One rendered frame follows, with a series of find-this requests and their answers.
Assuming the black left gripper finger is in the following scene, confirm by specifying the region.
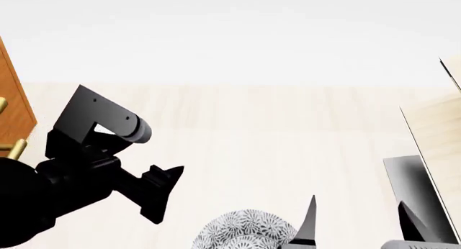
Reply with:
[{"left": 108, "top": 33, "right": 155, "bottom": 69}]
[{"left": 139, "top": 164, "right": 185, "bottom": 225}]

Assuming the light wooden cabinet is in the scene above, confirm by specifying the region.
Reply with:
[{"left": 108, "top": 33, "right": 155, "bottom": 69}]
[{"left": 398, "top": 54, "right": 461, "bottom": 240}]

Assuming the orange-brown wooden cabinet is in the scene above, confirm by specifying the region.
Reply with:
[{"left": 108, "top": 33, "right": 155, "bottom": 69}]
[{"left": 0, "top": 37, "right": 38, "bottom": 158}]

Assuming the black left camera bracket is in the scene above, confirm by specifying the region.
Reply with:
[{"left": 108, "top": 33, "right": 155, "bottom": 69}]
[{"left": 53, "top": 83, "right": 153, "bottom": 145}]

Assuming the white floral patterned plate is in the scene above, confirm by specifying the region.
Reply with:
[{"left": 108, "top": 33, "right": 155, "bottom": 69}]
[{"left": 190, "top": 209, "right": 300, "bottom": 249}]

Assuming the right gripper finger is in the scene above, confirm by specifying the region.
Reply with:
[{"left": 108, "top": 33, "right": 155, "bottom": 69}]
[
  {"left": 287, "top": 194, "right": 318, "bottom": 249},
  {"left": 397, "top": 201, "right": 430, "bottom": 243}
]

